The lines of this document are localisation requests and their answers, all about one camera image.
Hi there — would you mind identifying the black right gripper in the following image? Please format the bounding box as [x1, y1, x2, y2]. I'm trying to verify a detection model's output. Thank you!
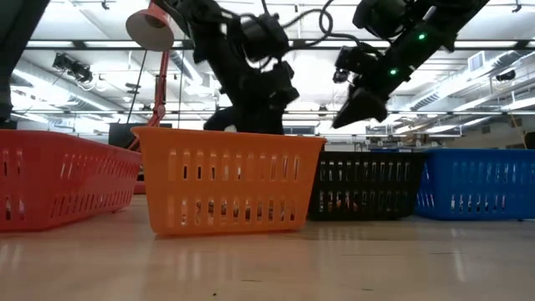
[332, 41, 423, 128]

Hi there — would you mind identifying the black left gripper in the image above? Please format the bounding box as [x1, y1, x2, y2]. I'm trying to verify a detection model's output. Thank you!
[203, 61, 300, 135]

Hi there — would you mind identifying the orange plastic basket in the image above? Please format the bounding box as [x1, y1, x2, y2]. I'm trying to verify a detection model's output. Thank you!
[131, 126, 327, 237]

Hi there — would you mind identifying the black plastic basket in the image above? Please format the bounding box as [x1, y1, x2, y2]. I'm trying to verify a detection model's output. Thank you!
[307, 150, 427, 222]

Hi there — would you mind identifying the blue plastic basket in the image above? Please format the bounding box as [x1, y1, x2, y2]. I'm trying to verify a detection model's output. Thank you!
[415, 148, 535, 222]

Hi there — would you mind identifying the red plastic basket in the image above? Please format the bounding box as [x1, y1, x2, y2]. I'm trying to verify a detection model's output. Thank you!
[0, 129, 142, 233]

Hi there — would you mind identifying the white ceiling vent box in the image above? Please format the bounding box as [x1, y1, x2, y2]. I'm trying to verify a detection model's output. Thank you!
[466, 50, 487, 73]

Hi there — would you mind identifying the red desk lamp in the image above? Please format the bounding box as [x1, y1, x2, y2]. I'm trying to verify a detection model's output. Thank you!
[125, 0, 176, 196]

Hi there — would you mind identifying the white LED light bar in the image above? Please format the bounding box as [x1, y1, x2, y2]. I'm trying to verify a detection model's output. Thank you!
[25, 40, 75, 48]
[84, 40, 131, 48]
[454, 40, 519, 48]

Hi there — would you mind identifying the black ceiling projector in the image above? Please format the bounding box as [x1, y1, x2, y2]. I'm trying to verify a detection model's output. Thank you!
[52, 53, 94, 84]

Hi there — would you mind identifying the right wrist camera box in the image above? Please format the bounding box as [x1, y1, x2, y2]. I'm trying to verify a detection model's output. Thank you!
[335, 44, 371, 72]

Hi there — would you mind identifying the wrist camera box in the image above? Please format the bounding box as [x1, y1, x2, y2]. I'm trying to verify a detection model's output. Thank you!
[241, 13, 291, 63]
[335, 44, 371, 72]

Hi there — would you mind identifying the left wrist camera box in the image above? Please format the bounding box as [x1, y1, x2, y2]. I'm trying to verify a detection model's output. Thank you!
[241, 13, 291, 63]

